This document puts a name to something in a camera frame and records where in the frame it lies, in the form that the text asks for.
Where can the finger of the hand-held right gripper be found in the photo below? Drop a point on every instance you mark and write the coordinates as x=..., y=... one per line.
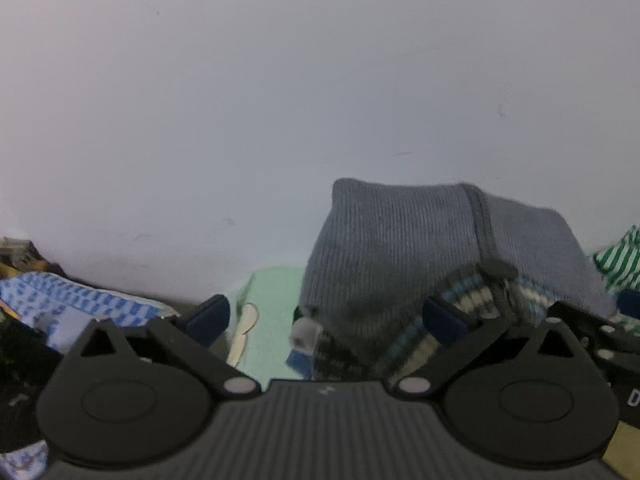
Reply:
x=630, y=305

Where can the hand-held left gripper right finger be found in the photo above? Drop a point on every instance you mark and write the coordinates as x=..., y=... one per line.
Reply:
x=442, y=321

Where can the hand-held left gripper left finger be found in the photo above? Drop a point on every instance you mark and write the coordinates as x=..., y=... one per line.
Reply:
x=207, y=316

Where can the grey striped knit sweater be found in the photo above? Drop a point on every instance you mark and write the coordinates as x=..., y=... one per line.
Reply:
x=390, y=250

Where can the green white striped shirt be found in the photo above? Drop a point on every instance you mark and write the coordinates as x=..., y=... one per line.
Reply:
x=622, y=260

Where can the yellow green printed blanket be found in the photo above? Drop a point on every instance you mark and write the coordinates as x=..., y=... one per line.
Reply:
x=275, y=320

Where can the blue checkered cloth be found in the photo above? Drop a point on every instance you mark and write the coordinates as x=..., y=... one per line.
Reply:
x=75, y=300

